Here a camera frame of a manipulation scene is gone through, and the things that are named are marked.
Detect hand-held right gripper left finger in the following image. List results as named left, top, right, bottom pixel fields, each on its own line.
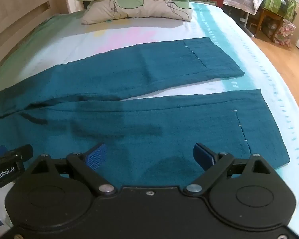
left=30, top=143, right=117, bottom=195

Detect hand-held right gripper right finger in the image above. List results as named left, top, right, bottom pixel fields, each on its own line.
left=184, top=143, right=273, bottom=195

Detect teal pants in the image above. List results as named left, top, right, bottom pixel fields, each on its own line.
left=0, top=37, right=291, bottom=180

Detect pastel printed bed sheet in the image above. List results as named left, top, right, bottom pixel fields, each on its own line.
left=0, top=1, right=299, bottom=229

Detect wooden headboard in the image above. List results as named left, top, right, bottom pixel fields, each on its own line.
left=0, top=0, right=74, bottom=76

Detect floral storage bag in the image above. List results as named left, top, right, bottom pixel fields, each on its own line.
left=272, top=19, right=296, bottom=48

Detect small leaf-print pillow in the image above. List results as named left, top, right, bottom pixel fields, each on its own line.
left=81, top=0, right=194, bottom=25

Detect wooden stool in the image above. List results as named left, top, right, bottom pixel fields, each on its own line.
left=249, top=7, right=285, bottom=37

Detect green leaf-print bag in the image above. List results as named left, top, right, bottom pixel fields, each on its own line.
left=255, top=0, right=299, bottom=22

